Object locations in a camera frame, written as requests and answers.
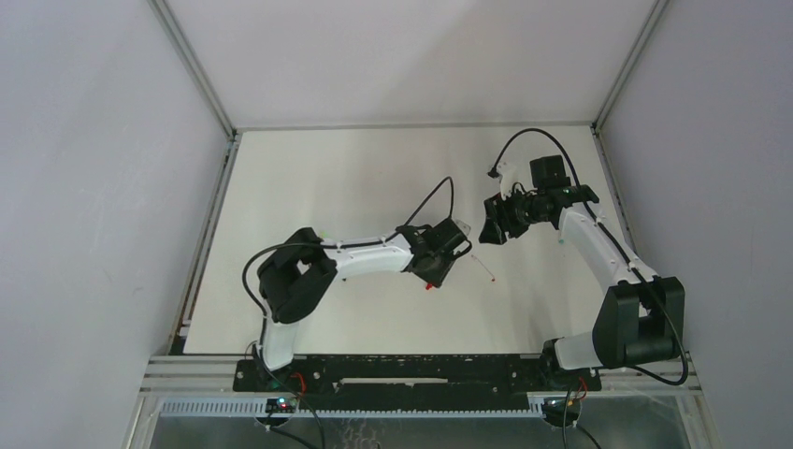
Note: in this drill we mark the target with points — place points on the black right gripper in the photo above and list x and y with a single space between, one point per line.
501 218

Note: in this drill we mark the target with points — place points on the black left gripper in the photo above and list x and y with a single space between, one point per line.
438 267

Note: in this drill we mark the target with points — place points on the white pen red tip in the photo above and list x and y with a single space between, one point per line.
488 271

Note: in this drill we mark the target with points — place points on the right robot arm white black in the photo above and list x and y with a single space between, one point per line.
640 319

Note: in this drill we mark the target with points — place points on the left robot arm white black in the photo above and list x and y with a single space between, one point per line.
294 276

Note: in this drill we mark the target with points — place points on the small circuit board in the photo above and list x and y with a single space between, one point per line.
281 405

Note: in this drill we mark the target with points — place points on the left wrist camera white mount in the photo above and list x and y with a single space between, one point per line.
465 228

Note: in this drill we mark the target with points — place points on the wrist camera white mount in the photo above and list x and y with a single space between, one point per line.
508 175
465 228

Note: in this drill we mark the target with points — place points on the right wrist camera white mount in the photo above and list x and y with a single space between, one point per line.
508 175

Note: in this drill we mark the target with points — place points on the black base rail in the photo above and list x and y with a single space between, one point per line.
415 383

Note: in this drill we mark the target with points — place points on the aluminium frame profile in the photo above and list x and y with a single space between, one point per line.
176 339

